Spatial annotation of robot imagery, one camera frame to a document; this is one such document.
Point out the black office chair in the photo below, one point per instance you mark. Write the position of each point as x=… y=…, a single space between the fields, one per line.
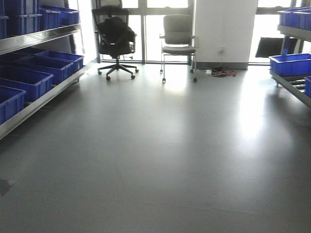
x=113 y=50

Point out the steel shelf rack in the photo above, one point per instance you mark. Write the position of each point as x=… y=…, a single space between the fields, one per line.
x=295 y=22
x=37 y=56

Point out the right steel shelf rack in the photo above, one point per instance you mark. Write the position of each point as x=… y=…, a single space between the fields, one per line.
x=295 y=22

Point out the blue crate on right rack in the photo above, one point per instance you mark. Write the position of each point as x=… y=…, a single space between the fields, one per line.
x=291 y=64

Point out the black jacket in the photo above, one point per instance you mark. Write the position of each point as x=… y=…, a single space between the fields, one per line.
x=114 y=30

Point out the grey visitor chair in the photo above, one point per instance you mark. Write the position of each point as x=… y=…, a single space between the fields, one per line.
x=178 y=40

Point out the black monitor panel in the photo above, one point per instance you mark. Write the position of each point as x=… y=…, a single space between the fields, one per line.
x=271 y=46

